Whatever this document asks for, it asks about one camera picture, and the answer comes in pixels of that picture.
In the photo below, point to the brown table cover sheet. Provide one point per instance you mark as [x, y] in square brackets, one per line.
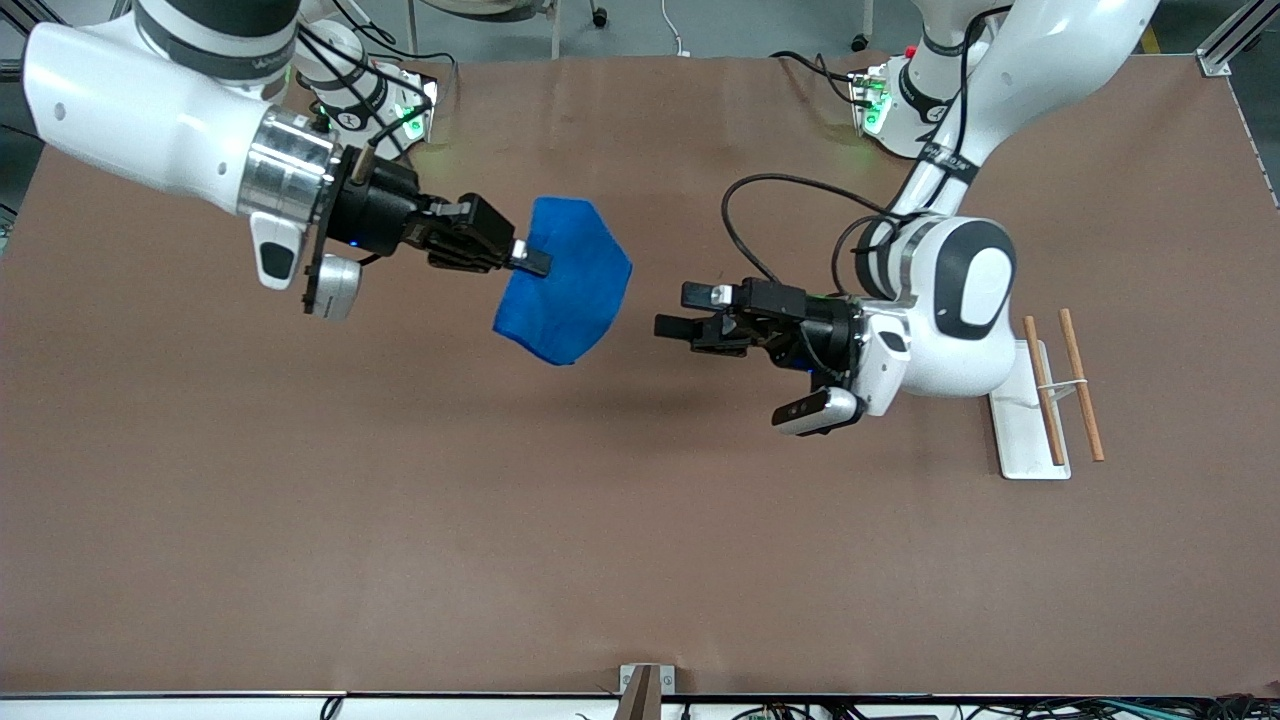
[640, 500]

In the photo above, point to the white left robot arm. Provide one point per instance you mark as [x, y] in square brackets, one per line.
[1050, 50]

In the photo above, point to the blue microfibre towel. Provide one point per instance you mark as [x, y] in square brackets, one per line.
[570, 290]

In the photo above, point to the aluminium frame profile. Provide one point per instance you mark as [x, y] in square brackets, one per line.
[1225, 45]
[20, 10]

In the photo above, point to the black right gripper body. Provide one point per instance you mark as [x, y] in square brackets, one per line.
[380, 215]

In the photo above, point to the grey metal chair leg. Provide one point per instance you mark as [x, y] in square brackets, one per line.
[411, 30]
[556, 30]

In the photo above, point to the white rack with wooden bars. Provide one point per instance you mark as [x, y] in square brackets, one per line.
[1030, 450]

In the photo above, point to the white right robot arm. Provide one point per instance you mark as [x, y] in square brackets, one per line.
[140, 110]

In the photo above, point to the beige round chair base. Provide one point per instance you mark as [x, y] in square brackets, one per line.
[480, 10]

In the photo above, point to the white edge rail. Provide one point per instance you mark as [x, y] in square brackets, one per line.
[150, 708]

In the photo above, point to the brown mount post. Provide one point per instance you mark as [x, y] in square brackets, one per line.
[640, 700]

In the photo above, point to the grey metal mounting bracket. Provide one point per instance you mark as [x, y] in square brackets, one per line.
[628, 680]

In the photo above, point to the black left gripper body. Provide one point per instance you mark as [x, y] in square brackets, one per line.
[822, 326]

